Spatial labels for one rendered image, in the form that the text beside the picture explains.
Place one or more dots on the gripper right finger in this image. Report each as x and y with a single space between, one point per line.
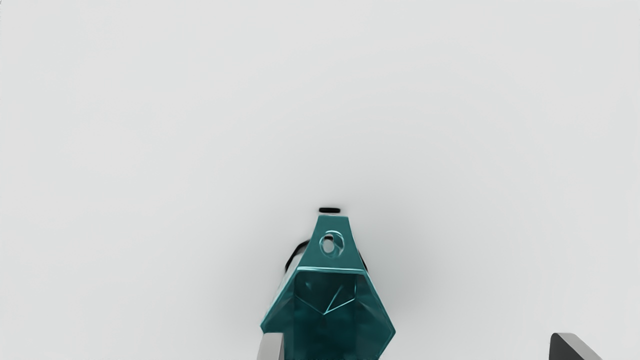
570 349

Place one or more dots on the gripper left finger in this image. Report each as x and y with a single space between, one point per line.
270 348

